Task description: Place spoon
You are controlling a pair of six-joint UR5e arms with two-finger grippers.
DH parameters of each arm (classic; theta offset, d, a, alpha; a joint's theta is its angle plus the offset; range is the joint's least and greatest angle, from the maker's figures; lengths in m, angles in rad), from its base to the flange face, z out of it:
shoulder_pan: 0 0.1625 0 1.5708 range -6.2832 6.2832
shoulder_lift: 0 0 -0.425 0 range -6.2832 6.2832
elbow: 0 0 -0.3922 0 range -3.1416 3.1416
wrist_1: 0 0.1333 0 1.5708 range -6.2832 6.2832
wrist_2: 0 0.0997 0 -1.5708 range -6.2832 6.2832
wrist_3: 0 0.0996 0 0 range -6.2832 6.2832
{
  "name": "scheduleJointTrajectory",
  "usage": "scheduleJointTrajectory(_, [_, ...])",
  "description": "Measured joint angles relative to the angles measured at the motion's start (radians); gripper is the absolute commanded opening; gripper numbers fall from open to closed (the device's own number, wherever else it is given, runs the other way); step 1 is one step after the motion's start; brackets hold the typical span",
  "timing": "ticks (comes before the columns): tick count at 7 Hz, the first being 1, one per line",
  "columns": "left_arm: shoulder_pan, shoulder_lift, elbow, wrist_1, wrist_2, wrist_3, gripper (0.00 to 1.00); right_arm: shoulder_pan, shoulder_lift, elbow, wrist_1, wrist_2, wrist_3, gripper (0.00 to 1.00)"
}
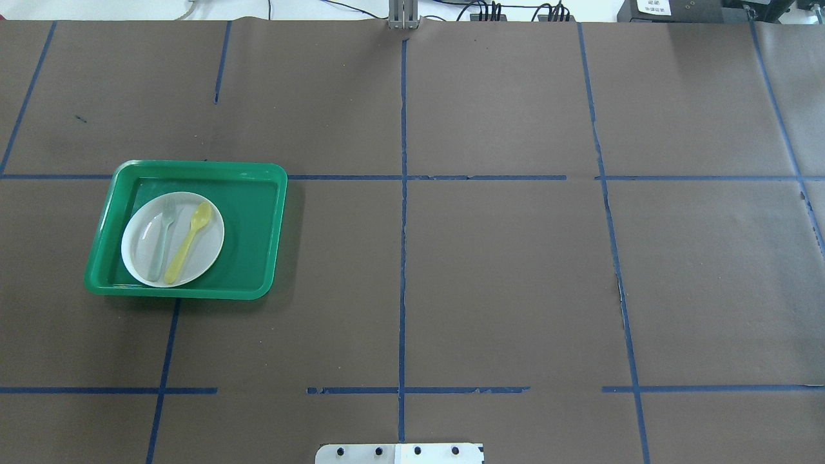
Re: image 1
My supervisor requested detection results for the yellow plastic spoon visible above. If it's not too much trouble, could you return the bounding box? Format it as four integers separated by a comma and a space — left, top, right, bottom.
163, 202, 213, 285

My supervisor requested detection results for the green plastic tray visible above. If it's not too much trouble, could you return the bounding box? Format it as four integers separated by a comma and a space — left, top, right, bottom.
84, 160, 287, 300

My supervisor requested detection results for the black power strip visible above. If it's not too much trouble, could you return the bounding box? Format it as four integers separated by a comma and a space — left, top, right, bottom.
534, 6, 576, 23
469, 5, 508, 23

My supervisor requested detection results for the white round plate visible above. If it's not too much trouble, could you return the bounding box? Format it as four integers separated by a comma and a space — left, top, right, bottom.
121, 191, 225, 289

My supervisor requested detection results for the pale green plastic fork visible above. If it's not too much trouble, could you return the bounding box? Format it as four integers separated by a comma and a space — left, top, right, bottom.
147, 196, 177, 282

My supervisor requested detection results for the black computer box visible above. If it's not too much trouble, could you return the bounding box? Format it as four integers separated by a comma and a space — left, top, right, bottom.
616, 1, 748, 24

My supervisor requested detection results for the aluminium frame post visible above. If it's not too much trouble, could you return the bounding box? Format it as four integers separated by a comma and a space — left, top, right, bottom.
388, 0, 420, 30

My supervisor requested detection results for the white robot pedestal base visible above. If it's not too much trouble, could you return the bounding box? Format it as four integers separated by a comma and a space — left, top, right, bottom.
315, 443, 485, 463

